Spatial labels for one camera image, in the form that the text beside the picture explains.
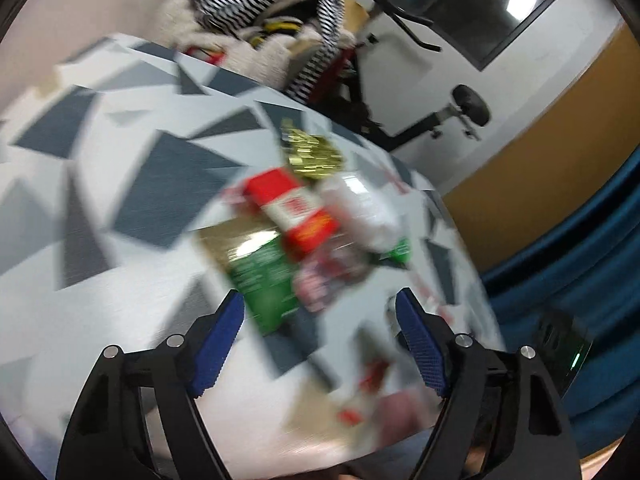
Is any brown wooden panel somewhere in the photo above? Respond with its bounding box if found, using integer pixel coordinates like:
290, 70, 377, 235
442, 20, 640, 273

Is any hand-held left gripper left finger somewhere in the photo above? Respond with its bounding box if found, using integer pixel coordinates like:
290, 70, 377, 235
56, 289, 246, 480

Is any green and gold packet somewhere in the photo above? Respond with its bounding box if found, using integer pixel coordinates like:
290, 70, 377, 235
197, 220, 301, 336

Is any red and white box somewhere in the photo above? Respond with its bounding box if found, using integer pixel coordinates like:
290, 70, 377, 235
242, 169, 336, 261

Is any blurred red and white wrapper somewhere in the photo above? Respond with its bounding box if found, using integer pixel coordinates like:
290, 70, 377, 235
340, 325, 436, 426

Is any blue curtain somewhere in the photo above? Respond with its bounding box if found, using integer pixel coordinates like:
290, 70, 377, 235
480, 145, 640, 461

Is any yellow and black strap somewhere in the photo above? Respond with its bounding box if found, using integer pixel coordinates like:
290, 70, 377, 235
250, 17, 306, 48

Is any wooden chair back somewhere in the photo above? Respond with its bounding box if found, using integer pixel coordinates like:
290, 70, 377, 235
330, 0, 376, 36

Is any black exercise bike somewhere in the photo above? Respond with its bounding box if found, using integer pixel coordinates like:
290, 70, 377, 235
310, 0, 493, 151

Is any gold foil wrapper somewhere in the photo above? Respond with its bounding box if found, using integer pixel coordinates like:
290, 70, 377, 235
279, 119, 347, 178

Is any clear plastic bag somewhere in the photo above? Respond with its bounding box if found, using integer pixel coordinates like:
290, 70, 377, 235
320, 172, 401, 253

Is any small green wrapper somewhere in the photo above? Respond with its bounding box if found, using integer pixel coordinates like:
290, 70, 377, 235
380, 237, 412, 268

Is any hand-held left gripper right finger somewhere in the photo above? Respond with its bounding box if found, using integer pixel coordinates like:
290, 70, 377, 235
395, 287, 583, 480

